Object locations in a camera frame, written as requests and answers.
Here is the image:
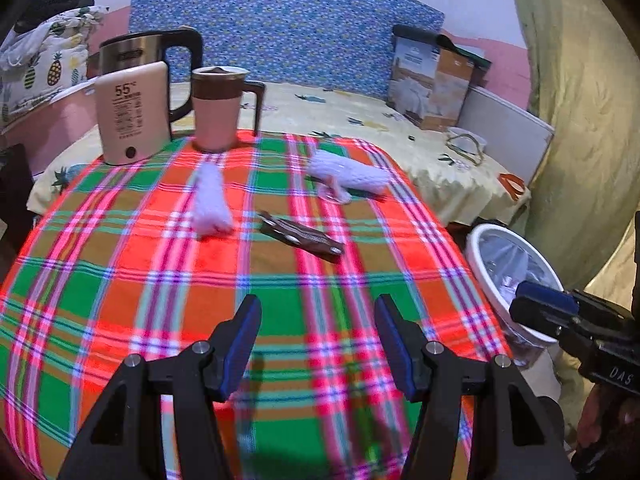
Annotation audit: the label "pineapple printed bag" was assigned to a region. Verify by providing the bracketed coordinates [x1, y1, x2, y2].
[0, 5, 108, 126]

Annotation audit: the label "yellow printed bedsheet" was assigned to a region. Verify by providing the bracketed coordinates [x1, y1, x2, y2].
[27, 80, 531, 226]

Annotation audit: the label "white knitted cloth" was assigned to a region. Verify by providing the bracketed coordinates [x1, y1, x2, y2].
[192, 157, 233, 238]
[306, 150, 393, 205]

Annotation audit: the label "person's right hand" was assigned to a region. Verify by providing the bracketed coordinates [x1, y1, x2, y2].
[575, 385, 640, 456]

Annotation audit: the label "pink mug with brown lid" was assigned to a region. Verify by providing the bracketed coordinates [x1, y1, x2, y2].
[191, 66, 266, 152]

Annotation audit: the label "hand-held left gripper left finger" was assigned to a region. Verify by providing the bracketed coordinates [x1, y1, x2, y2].
[57, 294, 262, 480]

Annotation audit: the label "stainless steel kettle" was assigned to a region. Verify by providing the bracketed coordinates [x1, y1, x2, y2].
[98, 27, 203, 136]

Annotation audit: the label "coiled rope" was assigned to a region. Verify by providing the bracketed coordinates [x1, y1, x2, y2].
[446, 129, 487, 166]

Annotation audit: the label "plaid tablecloth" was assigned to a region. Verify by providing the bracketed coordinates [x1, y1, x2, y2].
[0, 130, 513, 480]

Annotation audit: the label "printed cardboard box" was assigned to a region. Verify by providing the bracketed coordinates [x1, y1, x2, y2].
[387, 25, 476, 131]

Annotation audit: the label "white trash bin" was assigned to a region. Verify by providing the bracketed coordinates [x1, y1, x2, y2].
[465, 224, 563, 367]

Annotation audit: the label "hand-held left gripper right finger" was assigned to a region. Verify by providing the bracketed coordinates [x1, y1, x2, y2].
[375, 294, 578, 480]

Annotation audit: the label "black clothes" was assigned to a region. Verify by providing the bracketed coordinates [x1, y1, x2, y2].
[15, 0, 95, 33]

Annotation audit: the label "blue floral headboard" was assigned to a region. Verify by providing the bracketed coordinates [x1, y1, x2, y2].
[130, 0, 446, 98]

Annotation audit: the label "pale green curtain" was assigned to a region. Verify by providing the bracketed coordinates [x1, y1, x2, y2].
[507, 0, 640, 306]

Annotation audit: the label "white board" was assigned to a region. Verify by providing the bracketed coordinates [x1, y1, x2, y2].
[457, 85, 555, 163]

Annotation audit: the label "clear plastic bin liner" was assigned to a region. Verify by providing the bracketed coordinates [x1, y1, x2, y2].
[477, 232, 557, 311]

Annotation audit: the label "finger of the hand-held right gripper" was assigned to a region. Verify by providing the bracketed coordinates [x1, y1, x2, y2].
[509, 297, 571, 343]
[515, 281, 581, 314]

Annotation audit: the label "black bag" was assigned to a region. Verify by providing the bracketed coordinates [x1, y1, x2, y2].
[0, 143, 38, 261]

